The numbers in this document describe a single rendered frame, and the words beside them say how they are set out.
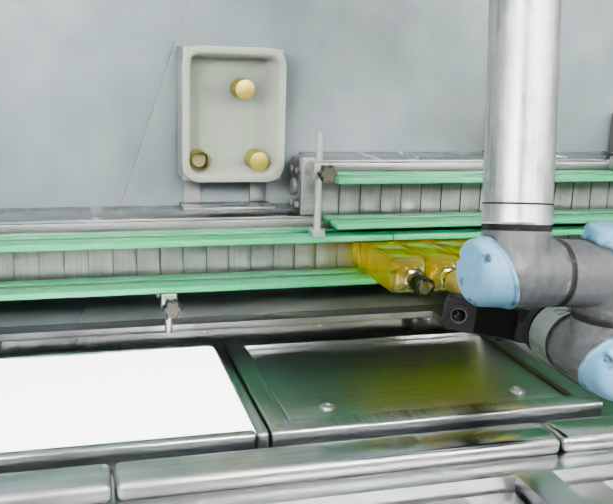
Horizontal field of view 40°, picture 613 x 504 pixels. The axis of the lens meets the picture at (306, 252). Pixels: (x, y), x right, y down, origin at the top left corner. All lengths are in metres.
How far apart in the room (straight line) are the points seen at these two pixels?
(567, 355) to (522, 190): 0.22
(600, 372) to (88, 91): 0.94
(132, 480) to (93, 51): 0.78
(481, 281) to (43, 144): 0.86
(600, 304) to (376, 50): 0.77
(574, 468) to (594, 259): 0.28
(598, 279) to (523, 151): 0.16
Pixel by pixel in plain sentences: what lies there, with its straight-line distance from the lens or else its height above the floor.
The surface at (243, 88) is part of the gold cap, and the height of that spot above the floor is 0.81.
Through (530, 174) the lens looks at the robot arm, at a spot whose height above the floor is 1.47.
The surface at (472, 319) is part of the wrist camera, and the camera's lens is 1.13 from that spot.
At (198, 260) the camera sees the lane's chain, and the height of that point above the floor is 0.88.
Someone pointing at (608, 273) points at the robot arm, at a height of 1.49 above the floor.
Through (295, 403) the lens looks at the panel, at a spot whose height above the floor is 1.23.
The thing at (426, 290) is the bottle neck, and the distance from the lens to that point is 1.28.
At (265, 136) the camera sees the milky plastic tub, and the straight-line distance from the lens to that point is 1.53.
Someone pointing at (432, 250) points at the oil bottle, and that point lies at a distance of 1.38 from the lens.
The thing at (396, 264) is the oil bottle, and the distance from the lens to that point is 1.31.
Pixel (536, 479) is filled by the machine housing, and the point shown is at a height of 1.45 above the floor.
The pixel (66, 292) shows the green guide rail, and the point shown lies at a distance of 1.34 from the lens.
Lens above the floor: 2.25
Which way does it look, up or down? 69 degrees down
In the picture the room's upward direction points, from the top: 130 degrees clockwise
